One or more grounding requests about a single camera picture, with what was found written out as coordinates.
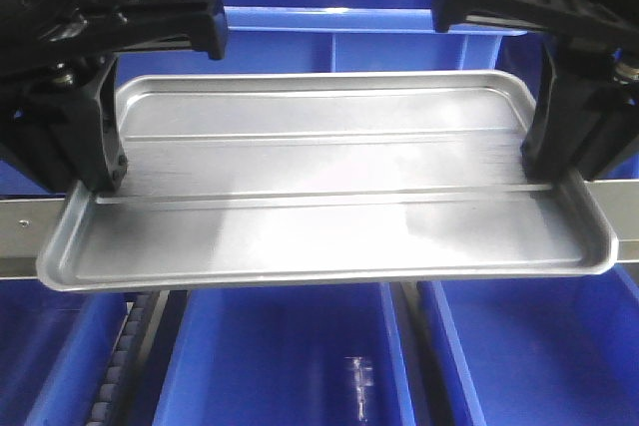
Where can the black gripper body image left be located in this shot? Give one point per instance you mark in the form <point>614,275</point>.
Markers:
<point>50,45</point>

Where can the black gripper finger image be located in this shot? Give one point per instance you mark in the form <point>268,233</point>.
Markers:
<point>34,127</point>
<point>562,120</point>
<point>602,125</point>
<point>95,146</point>

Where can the small silver ribbed tray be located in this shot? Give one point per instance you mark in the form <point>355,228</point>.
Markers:
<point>320,178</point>

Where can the blue bin behind tray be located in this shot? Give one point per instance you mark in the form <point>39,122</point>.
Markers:
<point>320,36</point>

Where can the blue bin lower right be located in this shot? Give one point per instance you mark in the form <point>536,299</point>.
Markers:
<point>541,351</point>

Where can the blue bin lower left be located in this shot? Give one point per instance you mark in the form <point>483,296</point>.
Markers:
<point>55,349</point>

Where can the lower roller track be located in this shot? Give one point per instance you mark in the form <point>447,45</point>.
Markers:
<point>127,393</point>

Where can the blue bin lower centre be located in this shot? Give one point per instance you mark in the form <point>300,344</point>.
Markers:
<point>297,355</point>

